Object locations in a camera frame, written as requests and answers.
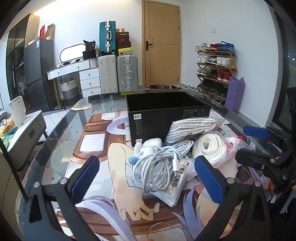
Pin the brown small box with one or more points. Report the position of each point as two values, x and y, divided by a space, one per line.
120 30

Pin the black flat box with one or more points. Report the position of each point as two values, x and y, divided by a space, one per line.
121 35

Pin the white kettle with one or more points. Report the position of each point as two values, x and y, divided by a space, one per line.
18 111

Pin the purple bag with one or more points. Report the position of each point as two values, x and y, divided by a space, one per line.
234 95

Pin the woven basket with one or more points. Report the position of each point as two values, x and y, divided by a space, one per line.
69 90

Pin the red and white packet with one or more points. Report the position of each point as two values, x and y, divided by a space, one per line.
232 141

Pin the white suitcase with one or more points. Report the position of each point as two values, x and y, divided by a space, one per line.
107 74

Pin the pile of colourful packets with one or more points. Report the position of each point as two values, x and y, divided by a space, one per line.
7 129

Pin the white object with blue tip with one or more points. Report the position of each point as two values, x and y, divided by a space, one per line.
148 148

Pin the black bag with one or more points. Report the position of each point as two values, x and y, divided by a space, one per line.
89 48

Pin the printed cartoon desk mat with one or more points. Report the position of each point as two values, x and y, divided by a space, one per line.
92 141

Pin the oval mirror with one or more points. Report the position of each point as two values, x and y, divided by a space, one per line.
71 52

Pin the brown cardboard box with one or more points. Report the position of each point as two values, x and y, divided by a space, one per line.
50 31

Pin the grey side cabinet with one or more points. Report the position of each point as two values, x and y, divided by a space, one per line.
27 139

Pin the black and yellow box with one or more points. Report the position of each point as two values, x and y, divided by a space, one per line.
126 51

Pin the white dresser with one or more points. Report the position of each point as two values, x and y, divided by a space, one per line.
89 76

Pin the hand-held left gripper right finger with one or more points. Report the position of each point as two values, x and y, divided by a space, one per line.
208 180

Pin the person's right hand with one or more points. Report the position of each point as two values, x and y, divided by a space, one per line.
269 188

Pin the teal suitcase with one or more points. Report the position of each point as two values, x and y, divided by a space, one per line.
107 37

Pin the black and red shoe box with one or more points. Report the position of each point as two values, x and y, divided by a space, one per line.
123 43

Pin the black cardboard box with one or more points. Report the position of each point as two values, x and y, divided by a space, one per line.
150 120

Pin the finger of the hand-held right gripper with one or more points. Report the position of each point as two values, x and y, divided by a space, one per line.
255 132
252 157

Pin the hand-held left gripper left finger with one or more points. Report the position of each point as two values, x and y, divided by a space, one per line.
85 178

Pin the shoe rack with shoes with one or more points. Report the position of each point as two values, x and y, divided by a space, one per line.
215 61

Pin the wooden door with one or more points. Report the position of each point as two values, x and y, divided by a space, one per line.
161 46

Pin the silver suitcase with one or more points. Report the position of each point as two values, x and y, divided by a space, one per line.
127 71

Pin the thin black rod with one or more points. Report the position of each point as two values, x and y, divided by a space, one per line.
13 169

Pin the dark grey fridge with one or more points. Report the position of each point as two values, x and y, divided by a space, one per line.
38 69

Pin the metal shoe rack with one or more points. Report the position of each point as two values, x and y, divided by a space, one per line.
232 67

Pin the dark wardrobe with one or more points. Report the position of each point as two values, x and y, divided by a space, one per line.
16 46

